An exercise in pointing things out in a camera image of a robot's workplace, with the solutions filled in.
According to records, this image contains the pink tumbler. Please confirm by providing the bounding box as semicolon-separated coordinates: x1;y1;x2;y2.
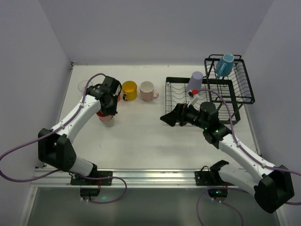
96;111;113;122

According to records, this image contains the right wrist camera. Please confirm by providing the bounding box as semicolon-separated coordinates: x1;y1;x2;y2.
188;89;199;106

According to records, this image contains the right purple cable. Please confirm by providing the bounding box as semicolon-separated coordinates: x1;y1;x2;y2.
191;89;301;226

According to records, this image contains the black wire dish rack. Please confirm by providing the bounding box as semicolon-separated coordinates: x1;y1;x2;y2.
165;54;255;125

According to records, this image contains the yellow mug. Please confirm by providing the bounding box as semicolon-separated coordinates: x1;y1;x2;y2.
122;81;137;101

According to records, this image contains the pink mug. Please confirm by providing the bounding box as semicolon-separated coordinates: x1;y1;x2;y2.
140;81;159;102

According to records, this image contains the aluminium rail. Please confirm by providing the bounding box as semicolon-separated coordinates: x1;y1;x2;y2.
30;165;257;188

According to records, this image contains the clear glass cup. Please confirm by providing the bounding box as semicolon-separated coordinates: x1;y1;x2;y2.
78;80;93;96

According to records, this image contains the purple cable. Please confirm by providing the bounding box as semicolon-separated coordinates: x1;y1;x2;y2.
191;89;301;226
0;73;127;204

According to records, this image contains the blue mug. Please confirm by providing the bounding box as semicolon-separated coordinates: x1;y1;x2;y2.
215;53;235;79

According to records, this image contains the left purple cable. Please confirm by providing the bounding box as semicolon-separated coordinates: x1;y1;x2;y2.
0;73;127;204

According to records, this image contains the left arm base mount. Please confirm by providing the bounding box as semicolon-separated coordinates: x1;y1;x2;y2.
70;169;113;201

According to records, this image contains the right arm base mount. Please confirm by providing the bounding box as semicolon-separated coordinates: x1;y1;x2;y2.
194;160;229;201

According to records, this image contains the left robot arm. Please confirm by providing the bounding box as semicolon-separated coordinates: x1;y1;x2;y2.
38;76;121;177

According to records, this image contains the cream tumbler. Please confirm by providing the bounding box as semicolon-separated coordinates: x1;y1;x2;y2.
101;117;115;128

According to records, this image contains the lilac tumbler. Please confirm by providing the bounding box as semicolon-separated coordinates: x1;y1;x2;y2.
186;71;204;92

